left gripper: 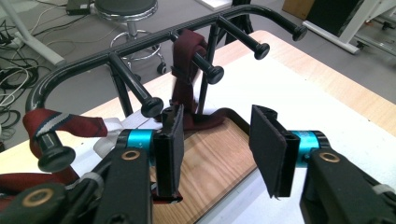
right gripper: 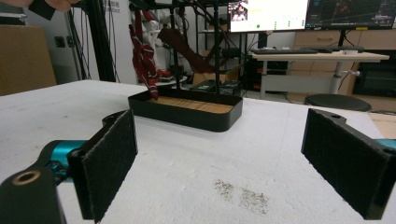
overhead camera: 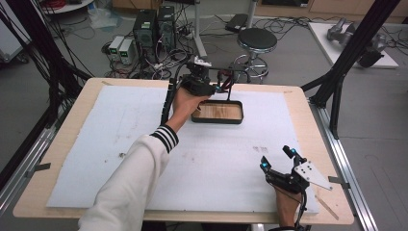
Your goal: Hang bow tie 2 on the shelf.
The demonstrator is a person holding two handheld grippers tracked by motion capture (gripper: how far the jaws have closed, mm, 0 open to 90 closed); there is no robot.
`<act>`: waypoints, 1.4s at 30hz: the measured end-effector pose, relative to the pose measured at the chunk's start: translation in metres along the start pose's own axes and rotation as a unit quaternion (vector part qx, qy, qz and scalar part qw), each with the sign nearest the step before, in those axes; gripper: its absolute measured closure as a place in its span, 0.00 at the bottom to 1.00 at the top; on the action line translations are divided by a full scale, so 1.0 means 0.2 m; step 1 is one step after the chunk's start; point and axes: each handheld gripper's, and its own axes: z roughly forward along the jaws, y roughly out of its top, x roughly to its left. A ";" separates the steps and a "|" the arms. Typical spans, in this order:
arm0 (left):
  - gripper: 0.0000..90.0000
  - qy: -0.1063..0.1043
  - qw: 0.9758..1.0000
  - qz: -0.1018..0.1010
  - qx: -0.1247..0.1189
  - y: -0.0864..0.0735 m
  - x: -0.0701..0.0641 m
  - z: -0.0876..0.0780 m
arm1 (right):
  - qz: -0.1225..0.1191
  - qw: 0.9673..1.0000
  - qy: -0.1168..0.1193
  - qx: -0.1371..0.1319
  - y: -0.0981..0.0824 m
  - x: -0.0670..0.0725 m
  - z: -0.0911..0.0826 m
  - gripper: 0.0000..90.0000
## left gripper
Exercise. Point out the wooden cabinet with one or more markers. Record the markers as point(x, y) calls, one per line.
point(295, 7)

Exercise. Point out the white mat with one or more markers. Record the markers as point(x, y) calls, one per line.
point(295, 102)

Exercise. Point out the black rack with wooden tray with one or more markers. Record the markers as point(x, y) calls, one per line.
point(77, 62)

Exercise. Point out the flat black box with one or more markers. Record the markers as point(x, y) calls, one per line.
point(78, 6)

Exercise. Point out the striped dark red bow tie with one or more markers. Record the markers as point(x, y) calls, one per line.
point(81, 126)

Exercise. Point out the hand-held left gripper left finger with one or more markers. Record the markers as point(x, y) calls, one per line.
point(169, 155)

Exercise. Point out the white frame with black panel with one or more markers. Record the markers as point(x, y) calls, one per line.
point(336, 18)

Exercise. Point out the black round stool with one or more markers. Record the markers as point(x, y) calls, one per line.
point(126, 7)

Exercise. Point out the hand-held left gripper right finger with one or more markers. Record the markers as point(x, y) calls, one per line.
point(269, 152)

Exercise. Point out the white table leg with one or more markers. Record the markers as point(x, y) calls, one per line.
point(29, 34)

